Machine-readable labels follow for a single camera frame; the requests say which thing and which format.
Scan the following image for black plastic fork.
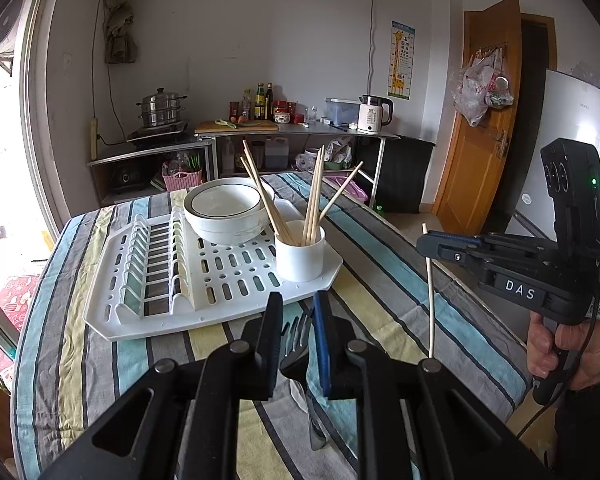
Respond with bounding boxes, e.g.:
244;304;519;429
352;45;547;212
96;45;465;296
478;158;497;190
278;312;327;451

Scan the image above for metal kitchen shelf table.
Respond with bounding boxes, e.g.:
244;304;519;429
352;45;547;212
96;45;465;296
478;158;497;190
194;120;402;212

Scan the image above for person's right hand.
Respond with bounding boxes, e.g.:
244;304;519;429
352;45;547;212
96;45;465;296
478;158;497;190
527;312;600;391

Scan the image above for striped tablecloth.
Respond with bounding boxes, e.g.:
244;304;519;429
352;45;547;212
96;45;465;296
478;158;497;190
12;192;530;479

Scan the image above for wooden door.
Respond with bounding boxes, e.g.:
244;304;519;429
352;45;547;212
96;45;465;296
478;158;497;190
434;0;522;235

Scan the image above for white utensil holder cup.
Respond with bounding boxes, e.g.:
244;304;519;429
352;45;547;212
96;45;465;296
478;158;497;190
275;220;326;283

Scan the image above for wooden chopstick left pair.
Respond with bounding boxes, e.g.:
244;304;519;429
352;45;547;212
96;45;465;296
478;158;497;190
241;138;296;247

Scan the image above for white dish drying rack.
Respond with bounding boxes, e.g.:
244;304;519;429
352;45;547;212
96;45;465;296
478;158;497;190
83;207;342;341

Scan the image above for white ceramic bowl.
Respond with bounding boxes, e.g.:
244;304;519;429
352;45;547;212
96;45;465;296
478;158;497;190
183;177;270;246

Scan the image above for white electric kettle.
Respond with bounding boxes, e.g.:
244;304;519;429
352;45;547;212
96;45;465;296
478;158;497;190
358;94;393;133

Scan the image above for plastic bags on door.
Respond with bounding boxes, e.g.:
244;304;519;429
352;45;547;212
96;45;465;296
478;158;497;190
452;46;515;127

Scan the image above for clear plastic storage box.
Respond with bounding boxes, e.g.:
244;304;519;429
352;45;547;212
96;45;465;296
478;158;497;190
325;98;360;127

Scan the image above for white refrigerator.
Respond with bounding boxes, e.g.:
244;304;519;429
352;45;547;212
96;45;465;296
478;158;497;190
506;70;600;240

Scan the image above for pink plastic basket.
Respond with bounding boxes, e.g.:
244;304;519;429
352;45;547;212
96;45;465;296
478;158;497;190
162;169;204;192

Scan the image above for giraffe height chart poster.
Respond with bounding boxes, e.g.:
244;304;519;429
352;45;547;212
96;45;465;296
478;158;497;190
388;21;415;100

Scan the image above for wooden cutting board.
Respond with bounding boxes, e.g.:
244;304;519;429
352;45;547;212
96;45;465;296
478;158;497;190
194;119;278;134

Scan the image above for dark soy sauce bottle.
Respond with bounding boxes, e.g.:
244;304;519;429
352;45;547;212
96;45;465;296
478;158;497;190
264;82;273;122

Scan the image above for black induction cooker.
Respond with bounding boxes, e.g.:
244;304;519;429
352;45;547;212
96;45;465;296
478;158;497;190
126;120;188;148

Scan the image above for stainless steel steamer pot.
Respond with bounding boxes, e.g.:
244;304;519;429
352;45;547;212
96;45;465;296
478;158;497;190
137;88;187;128

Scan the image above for green hanging cloth bag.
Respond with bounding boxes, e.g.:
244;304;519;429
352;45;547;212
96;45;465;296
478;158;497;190
105;4;137;64

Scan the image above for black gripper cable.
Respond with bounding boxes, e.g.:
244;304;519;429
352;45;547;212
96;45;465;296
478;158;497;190
517;318;600;441

